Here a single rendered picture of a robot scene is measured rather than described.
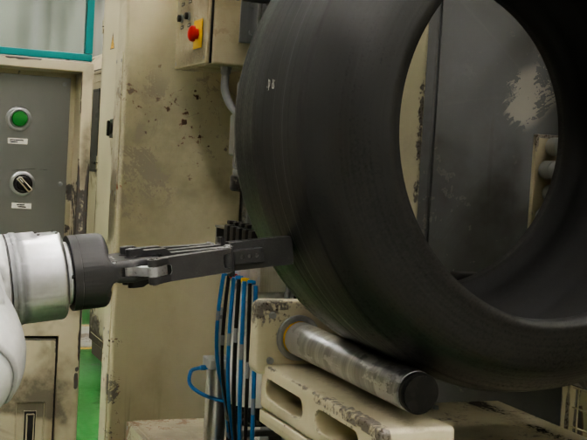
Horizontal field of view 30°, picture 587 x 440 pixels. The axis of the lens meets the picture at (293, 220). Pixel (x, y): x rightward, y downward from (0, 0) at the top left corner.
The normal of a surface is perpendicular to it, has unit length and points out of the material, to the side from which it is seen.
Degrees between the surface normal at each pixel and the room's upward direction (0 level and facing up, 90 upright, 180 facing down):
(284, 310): 90
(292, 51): 78
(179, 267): 88
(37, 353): 90
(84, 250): 50
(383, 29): 86
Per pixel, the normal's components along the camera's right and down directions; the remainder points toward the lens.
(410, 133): 0.36, 0.07
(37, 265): 0.33, -0.25
